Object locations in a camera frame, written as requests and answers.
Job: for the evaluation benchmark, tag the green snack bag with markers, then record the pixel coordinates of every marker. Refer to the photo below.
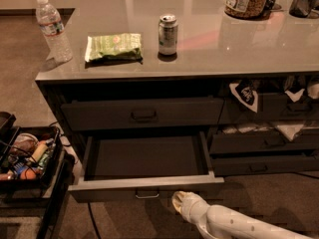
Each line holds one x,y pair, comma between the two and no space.
118,47

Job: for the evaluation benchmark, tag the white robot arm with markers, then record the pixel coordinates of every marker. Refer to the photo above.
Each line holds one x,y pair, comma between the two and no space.
220,222

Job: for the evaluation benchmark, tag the grey counter cabinet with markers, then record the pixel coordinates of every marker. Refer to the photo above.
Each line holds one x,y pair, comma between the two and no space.
213,50

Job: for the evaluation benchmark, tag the black white snack packet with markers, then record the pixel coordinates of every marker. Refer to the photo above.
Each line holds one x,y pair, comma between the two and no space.
245,94

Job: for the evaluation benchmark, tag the white cloth in drawer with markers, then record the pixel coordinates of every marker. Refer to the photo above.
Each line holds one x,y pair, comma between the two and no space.
288,129

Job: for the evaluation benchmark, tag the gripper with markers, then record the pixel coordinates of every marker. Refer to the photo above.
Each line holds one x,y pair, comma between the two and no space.
189,205

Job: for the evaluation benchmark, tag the black bin of items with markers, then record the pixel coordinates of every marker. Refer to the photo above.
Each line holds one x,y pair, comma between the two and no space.
29,157

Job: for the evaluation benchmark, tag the silver soda can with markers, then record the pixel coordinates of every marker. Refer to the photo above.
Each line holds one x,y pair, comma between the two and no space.
168,28

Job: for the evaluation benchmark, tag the grey drawer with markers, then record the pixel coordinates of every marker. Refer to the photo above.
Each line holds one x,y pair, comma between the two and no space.
229,140
271,107
142,113
143,168
265,164

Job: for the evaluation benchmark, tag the clear plastic water bottle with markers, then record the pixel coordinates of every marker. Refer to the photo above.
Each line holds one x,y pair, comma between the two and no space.
53,30

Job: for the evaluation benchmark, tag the dark glass pitcher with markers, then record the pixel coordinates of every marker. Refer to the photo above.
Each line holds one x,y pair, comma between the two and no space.
303,8

